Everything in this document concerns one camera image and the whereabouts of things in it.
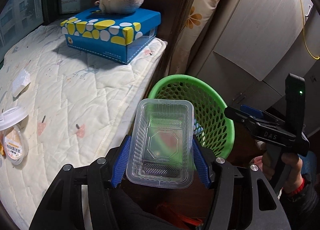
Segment round labelled pudding cup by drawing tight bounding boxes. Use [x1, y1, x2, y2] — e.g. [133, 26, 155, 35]
[2, 124, 29, 165]

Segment blue yellow dotted tissue box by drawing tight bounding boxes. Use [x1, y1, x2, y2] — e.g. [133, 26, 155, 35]
[60, 6, 161, 64]

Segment white plastic cup lid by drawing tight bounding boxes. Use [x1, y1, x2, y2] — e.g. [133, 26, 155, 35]
[0, 106, 28, 131]

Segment grey wooden cabinet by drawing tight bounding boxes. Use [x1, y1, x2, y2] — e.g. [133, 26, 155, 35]
[187, 0, 319, 136]

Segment white tissue piece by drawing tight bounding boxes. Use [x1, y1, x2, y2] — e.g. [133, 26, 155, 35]
[12, 69, 31, 97]

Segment yellow cable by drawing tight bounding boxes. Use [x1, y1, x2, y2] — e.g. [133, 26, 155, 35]
[294, 0, 320, 61]

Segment floral cream curtain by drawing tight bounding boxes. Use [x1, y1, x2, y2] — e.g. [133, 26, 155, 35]
[169, 0, 220, 75]

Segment orange candy wrapper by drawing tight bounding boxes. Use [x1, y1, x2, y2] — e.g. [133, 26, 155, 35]
[0, 143, 5, 156]

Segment person's right hand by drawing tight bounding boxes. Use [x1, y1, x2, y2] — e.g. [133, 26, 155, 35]
[251, 140, 304, 195]

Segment clear rectangular plastic tray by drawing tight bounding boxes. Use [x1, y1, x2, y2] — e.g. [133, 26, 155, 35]
[126, 99, 194, 189]

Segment cream quilted patterned mat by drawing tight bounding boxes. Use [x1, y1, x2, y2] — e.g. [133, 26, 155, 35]
[1, 23, 166, 229]

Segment green plastic mesh wastebasket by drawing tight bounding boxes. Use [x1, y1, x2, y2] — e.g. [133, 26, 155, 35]
[148, 75, 235, 158]

